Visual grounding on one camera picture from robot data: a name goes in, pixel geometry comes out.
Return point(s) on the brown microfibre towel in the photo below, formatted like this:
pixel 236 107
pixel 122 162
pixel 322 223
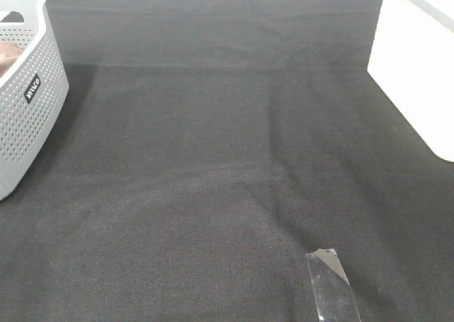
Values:
pixel 9 53

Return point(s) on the black table cloth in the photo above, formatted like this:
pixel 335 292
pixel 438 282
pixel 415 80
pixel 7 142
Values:
pixel 204 148

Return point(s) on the grey perforated laundry basket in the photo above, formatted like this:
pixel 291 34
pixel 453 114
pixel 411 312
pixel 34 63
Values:
pixel 33 89

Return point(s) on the clear adhesive tape strip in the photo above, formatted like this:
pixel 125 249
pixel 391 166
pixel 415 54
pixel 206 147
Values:
pixel 334 298

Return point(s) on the white plastic storage bin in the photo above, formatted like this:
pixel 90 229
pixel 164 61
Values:
pixel 411 60

